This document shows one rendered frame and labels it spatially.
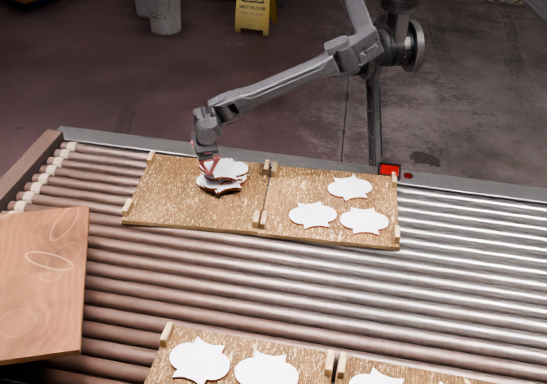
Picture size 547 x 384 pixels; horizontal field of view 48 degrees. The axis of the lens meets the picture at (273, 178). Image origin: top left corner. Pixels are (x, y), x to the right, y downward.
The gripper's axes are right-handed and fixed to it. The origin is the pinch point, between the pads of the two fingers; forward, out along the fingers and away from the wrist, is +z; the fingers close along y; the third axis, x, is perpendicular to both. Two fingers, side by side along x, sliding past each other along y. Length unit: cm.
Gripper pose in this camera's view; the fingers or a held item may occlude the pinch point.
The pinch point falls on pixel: (206, 166)
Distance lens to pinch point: 192.7
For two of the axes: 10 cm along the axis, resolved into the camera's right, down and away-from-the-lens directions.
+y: 3.0, 5.8, -7.6
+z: -0.1, 8.0, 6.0
